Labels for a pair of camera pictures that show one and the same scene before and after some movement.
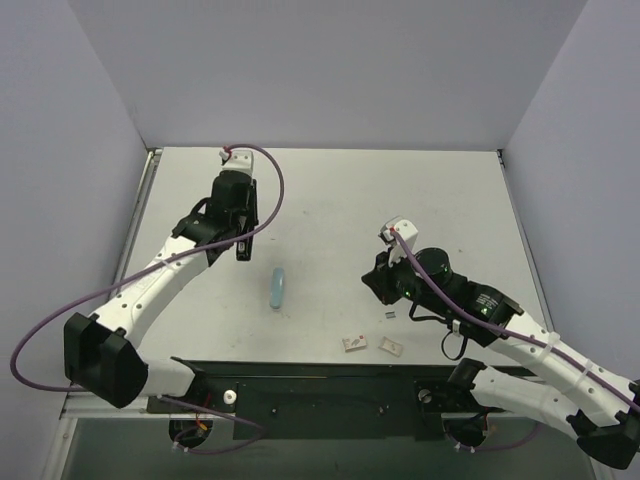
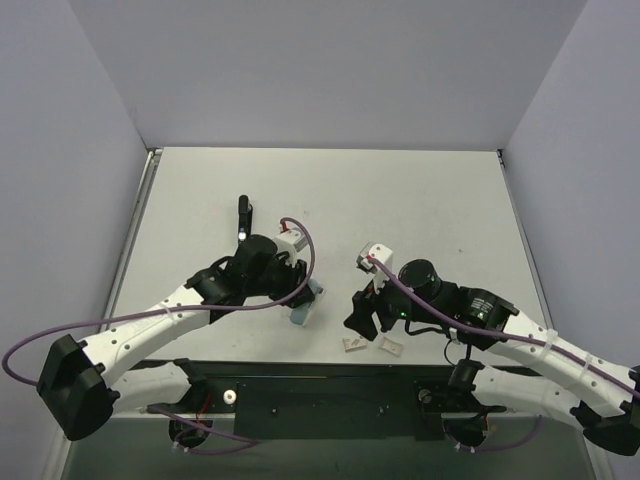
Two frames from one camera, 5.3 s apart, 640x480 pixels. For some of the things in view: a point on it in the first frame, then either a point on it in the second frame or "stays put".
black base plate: x=279 y=399 stays put
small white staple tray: x=391 y=346 stays put
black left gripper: x=248 y=220 -> x=298 y=281
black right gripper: x=378 y=280 -> x=370 y=304
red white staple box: x=354 y=342 stays put
